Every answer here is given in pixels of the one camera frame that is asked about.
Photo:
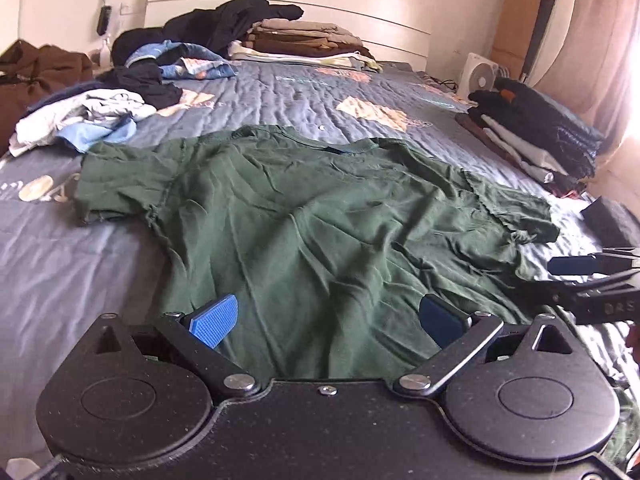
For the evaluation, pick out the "dark navy garment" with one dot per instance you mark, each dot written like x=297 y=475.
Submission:
x=65 y=91

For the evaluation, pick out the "white headboard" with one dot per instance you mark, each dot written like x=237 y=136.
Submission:
x=350 y=5

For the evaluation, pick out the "stack of folded dark clothes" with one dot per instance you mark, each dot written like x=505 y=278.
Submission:
x=540 y=130

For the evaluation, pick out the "brown jacket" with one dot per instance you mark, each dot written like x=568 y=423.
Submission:
x=35 y=75

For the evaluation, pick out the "stack of folded brown clothes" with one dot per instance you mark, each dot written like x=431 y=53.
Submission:
x=305 y=42

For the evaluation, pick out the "green t-shirt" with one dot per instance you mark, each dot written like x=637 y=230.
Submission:
x=300 y=220

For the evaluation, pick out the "brown cardboard sheet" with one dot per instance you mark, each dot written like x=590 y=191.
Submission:
x=520 y=10

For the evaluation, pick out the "black folded garment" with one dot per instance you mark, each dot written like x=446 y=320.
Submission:
x=612 y=220

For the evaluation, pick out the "black hairbrush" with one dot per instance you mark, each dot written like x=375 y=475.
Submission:
x=104 y=20

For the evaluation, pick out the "light blue shirt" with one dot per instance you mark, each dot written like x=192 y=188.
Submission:
x=95 y=134

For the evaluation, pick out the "black panel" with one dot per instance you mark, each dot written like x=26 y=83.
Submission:
x=542 y=35

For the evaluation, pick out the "black crumpled garment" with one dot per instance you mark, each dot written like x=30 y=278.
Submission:
x=145 y=85

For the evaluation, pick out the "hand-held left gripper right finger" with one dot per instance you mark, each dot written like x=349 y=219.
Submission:
x=442 y=320

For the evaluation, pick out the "pile of unfolded clothes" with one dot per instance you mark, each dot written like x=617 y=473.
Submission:
x=75 y=110

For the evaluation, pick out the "white lotion bottle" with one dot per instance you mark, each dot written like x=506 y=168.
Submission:
x=102 y=52

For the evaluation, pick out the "beige curtain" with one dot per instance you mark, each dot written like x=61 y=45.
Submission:
x=600 y=50

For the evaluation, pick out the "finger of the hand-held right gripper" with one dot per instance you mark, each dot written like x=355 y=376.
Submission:
x=590 y=287
x=570 y=266

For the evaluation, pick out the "black jacket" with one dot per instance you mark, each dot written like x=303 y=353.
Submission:
x=225 y=20

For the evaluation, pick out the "white box fan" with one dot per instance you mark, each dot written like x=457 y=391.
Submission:
x=480 y=77

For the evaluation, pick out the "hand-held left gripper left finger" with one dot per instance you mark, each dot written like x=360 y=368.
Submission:
x=215 y=320

